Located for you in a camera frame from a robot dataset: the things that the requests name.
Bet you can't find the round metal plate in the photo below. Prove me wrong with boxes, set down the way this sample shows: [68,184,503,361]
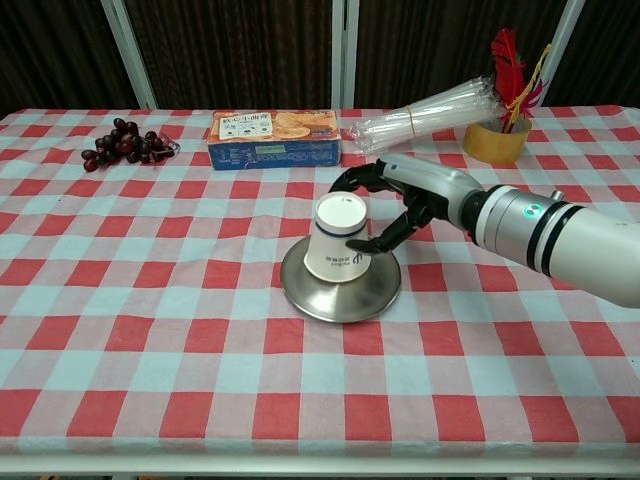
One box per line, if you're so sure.
[279,233,402,325]

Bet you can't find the yellow pink feather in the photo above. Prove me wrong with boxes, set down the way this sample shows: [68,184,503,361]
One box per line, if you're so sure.
[505,43,553,126]

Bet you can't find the white folding screen frame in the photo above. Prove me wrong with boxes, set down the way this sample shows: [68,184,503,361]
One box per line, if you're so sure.
[99,0,586,110]

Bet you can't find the blue orange biscuit box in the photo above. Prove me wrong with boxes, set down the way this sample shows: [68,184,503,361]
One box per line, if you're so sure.
[207,109,343,171]

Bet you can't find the white paper cup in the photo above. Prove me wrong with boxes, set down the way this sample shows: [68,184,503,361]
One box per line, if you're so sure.
[302,191,372,284]

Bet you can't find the dark red grape bunch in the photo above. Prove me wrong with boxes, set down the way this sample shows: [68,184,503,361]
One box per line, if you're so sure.
[81,117,180,174]

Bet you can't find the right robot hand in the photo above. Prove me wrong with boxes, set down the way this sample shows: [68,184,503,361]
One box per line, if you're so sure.
[327,154,485,254]

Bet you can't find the red white checkered tablecloth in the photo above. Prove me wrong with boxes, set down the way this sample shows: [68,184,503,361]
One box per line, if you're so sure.
[0,105,640,460]

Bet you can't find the bundle of clear straws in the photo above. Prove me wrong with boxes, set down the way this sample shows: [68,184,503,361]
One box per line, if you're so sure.
[348,74,507,156]

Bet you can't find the red feather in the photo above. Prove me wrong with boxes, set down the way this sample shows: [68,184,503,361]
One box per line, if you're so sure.
[490,28,528,135]

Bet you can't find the yellow tape roll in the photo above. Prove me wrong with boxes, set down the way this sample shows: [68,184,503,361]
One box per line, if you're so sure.
[462,117,533,165]

